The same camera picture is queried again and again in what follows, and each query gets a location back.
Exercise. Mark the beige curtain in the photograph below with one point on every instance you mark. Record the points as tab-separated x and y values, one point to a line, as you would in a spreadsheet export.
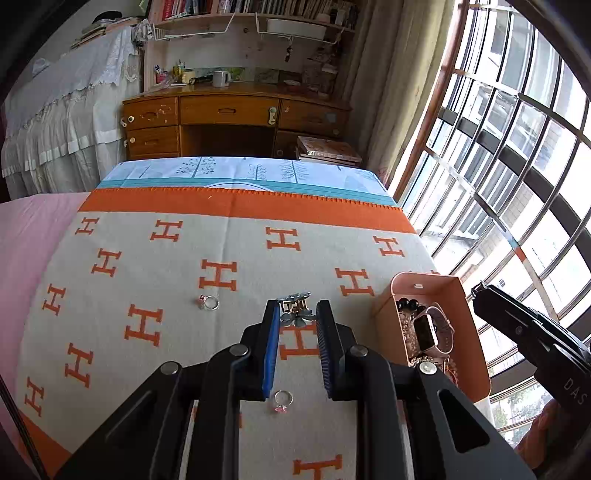
388	76

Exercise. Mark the wooden desk with drawers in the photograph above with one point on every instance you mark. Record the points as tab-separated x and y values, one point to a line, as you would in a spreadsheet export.
243	119

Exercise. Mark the pink jewelry box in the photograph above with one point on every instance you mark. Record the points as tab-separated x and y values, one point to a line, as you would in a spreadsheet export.
416	291

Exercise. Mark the stack of books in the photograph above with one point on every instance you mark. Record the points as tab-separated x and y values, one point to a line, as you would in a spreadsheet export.
328	151

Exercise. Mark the wooden bookshelf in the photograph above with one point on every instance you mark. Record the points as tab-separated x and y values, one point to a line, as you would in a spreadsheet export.
236	40

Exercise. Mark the white lace covered furniture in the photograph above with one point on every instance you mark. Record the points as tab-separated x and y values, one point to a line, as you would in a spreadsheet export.
64	130

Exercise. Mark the blue flower brooch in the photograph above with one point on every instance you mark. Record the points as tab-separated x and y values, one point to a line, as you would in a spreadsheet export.
294	310

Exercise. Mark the pink smart watch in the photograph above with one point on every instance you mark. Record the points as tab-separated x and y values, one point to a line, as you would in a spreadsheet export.
442	330

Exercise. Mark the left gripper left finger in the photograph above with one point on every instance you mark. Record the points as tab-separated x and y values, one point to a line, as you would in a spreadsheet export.
184	421

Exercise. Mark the white mug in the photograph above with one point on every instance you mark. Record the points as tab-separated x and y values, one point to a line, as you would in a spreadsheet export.
220	79

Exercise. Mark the orange H pattern blanket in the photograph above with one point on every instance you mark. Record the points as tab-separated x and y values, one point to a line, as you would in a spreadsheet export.
344	251

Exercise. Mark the blue patterned bed sheet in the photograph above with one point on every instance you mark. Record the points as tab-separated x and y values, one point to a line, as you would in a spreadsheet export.
249	173

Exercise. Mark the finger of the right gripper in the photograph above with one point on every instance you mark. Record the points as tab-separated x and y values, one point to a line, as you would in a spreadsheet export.
535	334

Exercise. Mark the right hand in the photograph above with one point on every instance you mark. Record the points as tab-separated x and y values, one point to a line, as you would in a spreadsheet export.
557	445

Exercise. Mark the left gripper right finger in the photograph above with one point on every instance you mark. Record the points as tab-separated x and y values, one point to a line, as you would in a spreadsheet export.
411	422

